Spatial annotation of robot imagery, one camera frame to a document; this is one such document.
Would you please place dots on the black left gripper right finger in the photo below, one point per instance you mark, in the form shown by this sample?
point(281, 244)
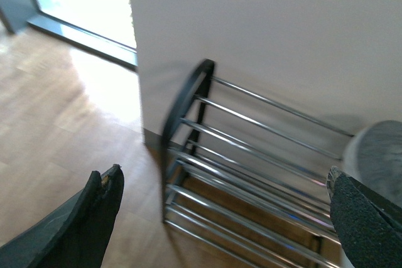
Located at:
point(367, 224)

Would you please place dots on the dark window frame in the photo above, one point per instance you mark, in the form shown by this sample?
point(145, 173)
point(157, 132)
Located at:
point(16, 15)

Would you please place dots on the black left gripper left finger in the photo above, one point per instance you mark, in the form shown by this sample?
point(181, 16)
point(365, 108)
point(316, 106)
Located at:
point(77, 233)

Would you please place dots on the grey knit sneaker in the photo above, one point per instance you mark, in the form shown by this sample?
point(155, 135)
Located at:
point(373, 157)

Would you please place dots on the black metal shoe rack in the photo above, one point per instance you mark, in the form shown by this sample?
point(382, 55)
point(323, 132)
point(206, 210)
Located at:
point(246, 174)

